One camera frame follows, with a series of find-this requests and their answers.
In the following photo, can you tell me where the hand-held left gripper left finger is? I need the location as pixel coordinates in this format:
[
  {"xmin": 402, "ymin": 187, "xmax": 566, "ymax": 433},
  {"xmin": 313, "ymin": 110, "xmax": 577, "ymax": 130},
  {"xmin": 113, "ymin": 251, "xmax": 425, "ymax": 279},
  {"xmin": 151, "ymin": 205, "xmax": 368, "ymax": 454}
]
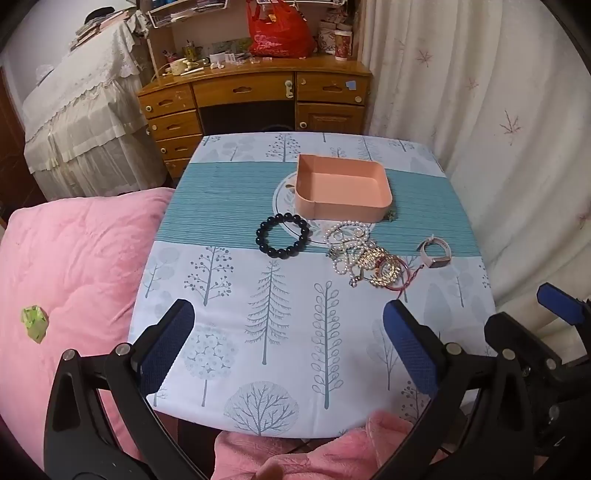
[{"xmin": 44, "ymin": 299, "xmax": 218, "ymax": 480}]

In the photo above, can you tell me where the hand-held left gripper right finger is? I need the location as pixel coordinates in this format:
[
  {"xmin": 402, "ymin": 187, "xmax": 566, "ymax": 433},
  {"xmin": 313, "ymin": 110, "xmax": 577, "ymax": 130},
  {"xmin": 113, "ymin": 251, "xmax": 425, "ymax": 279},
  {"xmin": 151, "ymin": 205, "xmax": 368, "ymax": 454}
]
[{"xmin": 373, "ymin": 299, "xmax": 533, "ymax": 480}]

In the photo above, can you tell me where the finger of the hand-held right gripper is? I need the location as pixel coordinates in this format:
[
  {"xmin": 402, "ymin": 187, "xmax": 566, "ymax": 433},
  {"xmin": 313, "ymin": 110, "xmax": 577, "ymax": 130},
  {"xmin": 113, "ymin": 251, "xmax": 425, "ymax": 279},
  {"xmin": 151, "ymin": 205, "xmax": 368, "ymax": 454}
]
[
  {"xmin": 537, "ymin": 283, "xmax": 591, "ymax": 326},
  {"xmin": 483, "ymin": 311, "xmax": 562, "ymax": 384}
]

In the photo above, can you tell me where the red string bracelet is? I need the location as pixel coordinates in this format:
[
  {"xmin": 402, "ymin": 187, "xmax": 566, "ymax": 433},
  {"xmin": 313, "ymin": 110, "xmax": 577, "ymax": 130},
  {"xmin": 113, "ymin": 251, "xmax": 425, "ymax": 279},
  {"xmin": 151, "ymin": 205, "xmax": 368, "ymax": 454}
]
[{"xmin": 376, "ymin": 256, "xmax": 426, "ymax": 292}]

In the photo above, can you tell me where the gold chain bracelet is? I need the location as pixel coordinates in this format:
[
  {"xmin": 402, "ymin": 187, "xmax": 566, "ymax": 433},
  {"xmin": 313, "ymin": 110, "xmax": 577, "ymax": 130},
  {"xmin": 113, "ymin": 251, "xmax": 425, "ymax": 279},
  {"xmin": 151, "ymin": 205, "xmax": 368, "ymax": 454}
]
[{"xmin": 353, "ymin": 247, "xmax": 402, "ymax": 289}]

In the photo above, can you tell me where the pink smartwatch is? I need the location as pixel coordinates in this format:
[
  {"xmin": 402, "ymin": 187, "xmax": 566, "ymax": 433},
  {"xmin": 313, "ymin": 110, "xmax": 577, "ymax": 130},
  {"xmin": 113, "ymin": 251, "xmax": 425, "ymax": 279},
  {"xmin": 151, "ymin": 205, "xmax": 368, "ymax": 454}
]
[{"xmin": 418, "ymin": 234, "xmax": 452, "ymax": 269}]

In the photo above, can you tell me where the white pearl necklace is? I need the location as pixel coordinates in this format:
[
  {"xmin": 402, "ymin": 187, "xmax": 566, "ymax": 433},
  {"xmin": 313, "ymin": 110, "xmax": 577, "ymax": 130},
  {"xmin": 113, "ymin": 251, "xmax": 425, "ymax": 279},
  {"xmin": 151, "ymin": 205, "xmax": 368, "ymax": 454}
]
[{"xmin": 323, "ymin": 220, "xmax": 376, "ymax": 288}]

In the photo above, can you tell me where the black bead bracelet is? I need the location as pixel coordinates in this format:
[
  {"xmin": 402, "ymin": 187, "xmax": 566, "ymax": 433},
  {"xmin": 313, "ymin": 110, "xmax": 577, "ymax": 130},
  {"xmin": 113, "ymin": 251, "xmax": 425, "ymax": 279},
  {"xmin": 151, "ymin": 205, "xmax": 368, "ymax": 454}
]
[{"xmin": 255, "ymin": 213, "xmax": 310, "ymax": 260}]

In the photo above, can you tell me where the pink plastic tray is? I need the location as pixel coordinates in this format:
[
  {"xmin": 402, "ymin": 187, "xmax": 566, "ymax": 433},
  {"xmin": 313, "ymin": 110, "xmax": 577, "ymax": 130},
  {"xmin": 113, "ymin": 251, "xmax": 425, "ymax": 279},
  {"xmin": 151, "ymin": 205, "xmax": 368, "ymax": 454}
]
[{"xmin": 294, "ymin": 154, "xmax": 394, "ymax": 223}]

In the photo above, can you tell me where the tree print tablecloth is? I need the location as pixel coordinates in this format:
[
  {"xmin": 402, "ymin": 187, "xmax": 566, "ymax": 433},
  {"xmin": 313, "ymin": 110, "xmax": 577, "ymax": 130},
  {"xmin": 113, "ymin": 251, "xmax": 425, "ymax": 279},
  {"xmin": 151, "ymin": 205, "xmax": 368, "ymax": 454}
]
[{"xmin": 130, "ymin": 132, "xmax": 498, "ymax": 439}]

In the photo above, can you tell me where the pink quilt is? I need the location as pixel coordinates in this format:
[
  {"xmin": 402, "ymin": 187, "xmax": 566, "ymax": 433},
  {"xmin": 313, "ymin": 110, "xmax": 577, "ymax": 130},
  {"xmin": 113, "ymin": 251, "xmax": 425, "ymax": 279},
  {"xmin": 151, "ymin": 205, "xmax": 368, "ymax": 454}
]
[{"xmin": 0, "ymin": 187, "xmax": 177, "ymax": 467}]

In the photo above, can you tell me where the green paper scrap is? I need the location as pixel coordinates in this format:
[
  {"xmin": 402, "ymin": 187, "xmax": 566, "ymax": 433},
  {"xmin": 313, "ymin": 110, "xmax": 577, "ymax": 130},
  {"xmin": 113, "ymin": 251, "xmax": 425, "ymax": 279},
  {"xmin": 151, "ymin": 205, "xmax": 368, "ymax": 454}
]
[{"xmin": 20, "ymin": 305, "xmax": 49, "ymax": 345}]

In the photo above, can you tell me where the pink fleece cloth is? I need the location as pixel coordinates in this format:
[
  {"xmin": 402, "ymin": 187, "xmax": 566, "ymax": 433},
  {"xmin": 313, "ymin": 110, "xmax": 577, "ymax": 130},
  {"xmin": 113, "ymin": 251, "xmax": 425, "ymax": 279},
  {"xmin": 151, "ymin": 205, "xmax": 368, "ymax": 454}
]
[{"xmin": 213, "ymin": 410, "xmax": 446, "ymax": 480}]

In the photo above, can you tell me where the white leaf print curtain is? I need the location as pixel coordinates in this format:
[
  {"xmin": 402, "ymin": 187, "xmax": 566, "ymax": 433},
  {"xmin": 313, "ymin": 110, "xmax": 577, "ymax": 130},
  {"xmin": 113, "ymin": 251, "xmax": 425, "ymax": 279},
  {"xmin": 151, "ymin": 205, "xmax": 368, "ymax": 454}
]
[{"xmin": 358, "ymin": 0, "xmax": 591, "ymax": 370}]

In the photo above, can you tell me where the white lace-covered furniture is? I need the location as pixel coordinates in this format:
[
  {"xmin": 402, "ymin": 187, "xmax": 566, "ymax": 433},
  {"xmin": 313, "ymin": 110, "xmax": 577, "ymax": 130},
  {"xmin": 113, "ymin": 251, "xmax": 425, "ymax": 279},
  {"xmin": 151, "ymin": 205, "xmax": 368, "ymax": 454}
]
[{"xmin": 22, "ymin": 17, "xmax": 170, "ymax": 200}]

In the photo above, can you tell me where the wooden desk with drawers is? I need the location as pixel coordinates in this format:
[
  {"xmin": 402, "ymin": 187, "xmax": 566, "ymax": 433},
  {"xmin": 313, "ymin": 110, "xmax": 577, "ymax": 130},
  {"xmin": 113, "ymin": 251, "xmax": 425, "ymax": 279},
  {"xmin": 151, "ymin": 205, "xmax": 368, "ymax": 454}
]
[{"xmin": 137, "ymin": 59, "xmax": 374, "ymax": 182}]

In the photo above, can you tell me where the red patterned paper cup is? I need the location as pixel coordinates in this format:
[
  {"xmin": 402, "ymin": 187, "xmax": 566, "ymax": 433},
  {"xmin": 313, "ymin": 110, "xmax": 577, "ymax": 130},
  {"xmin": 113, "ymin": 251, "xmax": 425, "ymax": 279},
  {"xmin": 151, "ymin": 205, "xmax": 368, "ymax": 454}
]
[{"xmin": 333, "ymin": 30, "xmax": 354, "ymax": 62}]

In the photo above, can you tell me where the white floral container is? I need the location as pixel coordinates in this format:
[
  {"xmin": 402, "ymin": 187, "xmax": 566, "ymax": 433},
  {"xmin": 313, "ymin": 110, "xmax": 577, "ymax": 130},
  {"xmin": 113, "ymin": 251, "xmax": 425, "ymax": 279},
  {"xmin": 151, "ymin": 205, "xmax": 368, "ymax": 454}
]
[{"xmin": 317, "ymin": 28, "xmax": 339, "ymax": 55}]

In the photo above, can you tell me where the red plastic bag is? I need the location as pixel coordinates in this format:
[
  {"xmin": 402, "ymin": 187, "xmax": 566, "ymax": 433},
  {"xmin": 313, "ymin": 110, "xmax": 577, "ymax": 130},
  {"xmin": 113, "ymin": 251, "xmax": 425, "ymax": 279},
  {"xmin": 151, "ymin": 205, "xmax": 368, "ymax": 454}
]
[{"xmin": 246, "ymin": 0, "xmax": 317, "ymax": 60}]

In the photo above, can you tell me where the white wire rack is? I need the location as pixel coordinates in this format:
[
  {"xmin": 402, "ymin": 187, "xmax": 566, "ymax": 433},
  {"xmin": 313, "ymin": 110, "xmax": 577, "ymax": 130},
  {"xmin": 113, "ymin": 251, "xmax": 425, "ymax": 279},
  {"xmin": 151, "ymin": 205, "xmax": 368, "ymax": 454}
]
[{"xmin": 147, "ymin": 0, "xmax": 252, "ymax": 29}]

